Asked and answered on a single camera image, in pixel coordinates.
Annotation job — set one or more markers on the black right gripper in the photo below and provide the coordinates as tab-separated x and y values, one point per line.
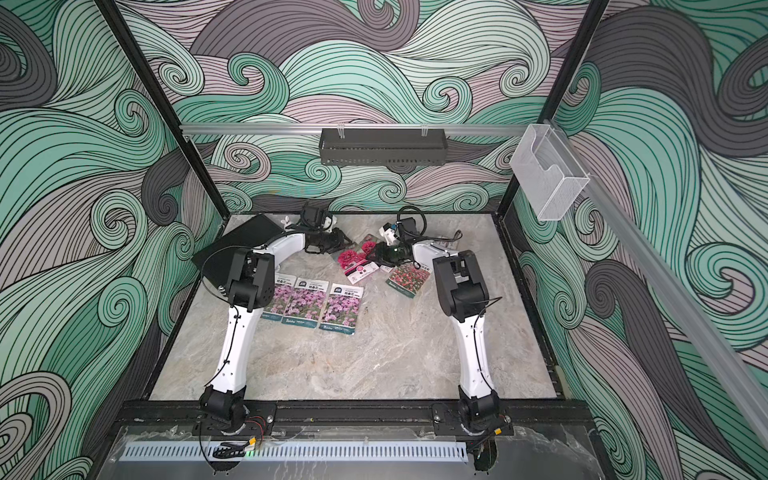
382	255

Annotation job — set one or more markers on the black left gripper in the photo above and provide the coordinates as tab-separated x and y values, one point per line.
340	243

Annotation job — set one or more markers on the mixed daisy flower seed packet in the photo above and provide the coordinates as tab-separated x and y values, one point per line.
407	279

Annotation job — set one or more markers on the pink cosmos seed packet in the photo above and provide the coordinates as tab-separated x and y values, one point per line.
342	308
306	303
284	287

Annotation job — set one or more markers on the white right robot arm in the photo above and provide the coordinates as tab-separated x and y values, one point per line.
464	298

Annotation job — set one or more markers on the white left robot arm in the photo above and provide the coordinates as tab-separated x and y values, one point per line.
242	267

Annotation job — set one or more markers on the black metal case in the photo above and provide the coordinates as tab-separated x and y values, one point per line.
214	261

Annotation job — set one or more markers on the black wall tray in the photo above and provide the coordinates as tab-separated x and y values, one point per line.
383	147

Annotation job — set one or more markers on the black corner frame post right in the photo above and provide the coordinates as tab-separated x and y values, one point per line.
572	61

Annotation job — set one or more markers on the black corner frame post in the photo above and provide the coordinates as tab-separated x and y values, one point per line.
572	61
117	24

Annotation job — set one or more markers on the clear acrylic wall holder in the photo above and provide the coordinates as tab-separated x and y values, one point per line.
548	170

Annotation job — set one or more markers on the black corner frame post left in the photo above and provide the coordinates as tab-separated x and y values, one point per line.
117	24

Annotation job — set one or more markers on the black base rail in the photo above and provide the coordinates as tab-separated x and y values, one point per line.
442	417

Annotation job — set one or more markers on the white slotted cable duct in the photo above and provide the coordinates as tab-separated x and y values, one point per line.
302	451

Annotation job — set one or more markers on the aluminium rail right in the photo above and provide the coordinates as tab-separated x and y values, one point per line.
747	393

